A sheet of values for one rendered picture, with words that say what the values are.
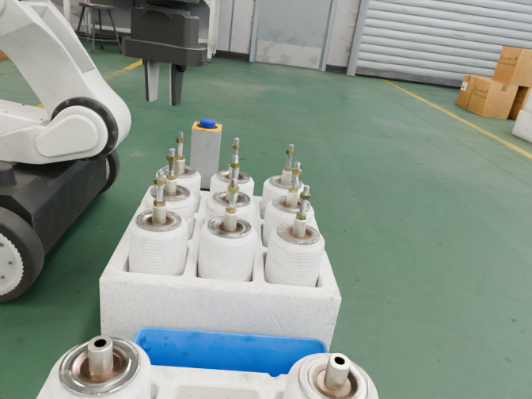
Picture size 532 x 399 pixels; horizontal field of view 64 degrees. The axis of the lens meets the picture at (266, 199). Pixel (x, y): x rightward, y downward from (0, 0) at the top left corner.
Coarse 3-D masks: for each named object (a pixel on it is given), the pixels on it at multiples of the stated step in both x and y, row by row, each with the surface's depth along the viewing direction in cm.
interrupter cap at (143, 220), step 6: (150, 210) 73; (138, 216) 70; (144, 216) 71; (150, 216) 72; (168, 216) 72; (174, 216) 72; (138, 222) 69; (144, 222) 69; (150, 222) 70; (168, 222) 71; (174, 222) 70; (180, 222) 70; (144, 228) 67; (150, 228) 67; (156, 228) 68; (162, 228) 68; (168, 228) 68; (174, 228) 69
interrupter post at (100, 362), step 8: (96, 336) 41; (104, 336) 42; (88, 344) 40; (96, 344) 41; (104, 344) 41; (88, 352) 41; (96, 352) 40; (104, 352) 40; (96, 360) 40; (104, 360) 40; (96, 368) 41; (104, 368) 41
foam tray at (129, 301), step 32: (256, 224) 90; (128, 256) 73; (192, 256) 75; (256, 256) 78; (128, 288) 67; (160, 288) 67; (192, 288) 67; (224, 288) 68; (256, 288) 69; (288, 288) 70; (320, 288) 71; (128, 320) 69; (160, 320) 70; (192, 320) 70; (224, 320) 70; (256, 320) 71; (288, 320) 71; (320, 320) 71
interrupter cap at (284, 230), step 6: (288, 222) 76; (282, 228) 74; (288, 228) 74; (306, 228) 75; (312, 228) 75; (282, 234) 71; (288, 234) 72; (306, 234) 73; (312, 234) 73; (318, 234) 73; (288, 240) 70; (294, 240) 70; (300, 240) 70; (306, 240) 71; (312, 240) 71; (318, 240) 72
